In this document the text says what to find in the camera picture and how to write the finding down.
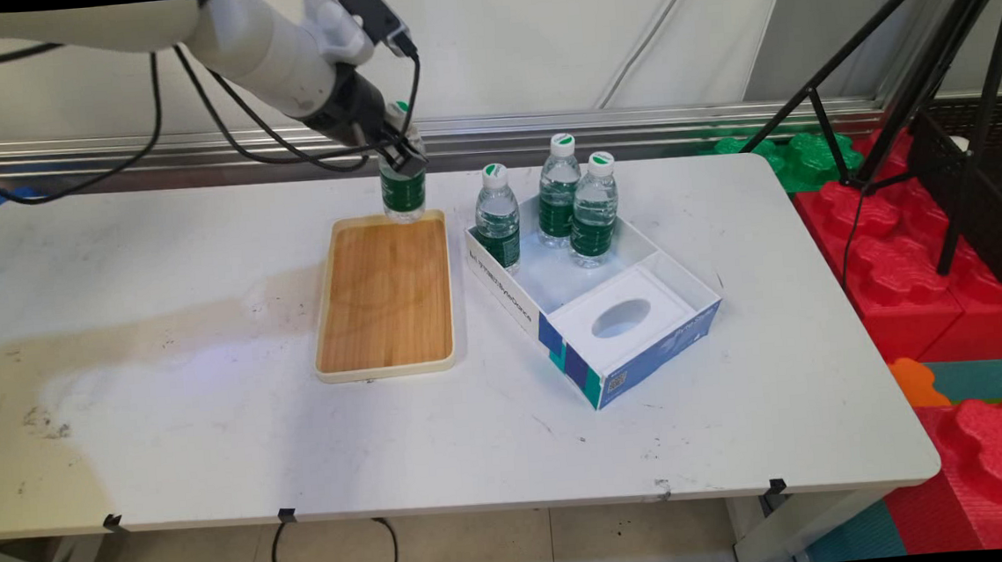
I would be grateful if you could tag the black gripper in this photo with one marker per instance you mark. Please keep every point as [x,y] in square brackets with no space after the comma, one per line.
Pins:
[350,108]

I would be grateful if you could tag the green label water bottle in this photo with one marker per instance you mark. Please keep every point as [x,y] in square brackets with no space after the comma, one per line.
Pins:
[558,193]
[404,195]
[498,219]
[595,217]

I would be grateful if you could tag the wooden tray with cream rim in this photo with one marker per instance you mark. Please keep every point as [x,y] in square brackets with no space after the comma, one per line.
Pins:
[387,296]

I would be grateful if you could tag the white and blue cardboard box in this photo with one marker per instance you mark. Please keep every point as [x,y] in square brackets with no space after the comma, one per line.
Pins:
[636,324]

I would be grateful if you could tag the green foam block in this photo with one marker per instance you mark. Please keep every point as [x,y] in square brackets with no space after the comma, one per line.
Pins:
[806,163]

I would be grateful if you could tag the large red foam block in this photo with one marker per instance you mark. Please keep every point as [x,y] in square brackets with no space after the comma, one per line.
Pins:
[898,280]

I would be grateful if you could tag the black tripod stand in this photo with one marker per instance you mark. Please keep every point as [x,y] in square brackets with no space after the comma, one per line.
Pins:
[934,48]

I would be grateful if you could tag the orange foam piece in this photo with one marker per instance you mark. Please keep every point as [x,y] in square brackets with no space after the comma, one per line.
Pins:
[915,382]

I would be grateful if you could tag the black flat panel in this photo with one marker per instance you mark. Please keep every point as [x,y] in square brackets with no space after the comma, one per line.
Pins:
[980,195]

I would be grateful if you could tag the teal foam mat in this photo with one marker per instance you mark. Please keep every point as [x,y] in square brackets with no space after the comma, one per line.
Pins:
[993,379]

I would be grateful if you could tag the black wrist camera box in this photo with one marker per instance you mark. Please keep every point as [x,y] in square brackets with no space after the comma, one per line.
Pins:
[375,16]

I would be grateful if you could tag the aluminium wall rail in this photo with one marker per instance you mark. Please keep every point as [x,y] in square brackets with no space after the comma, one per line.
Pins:
[543,126]

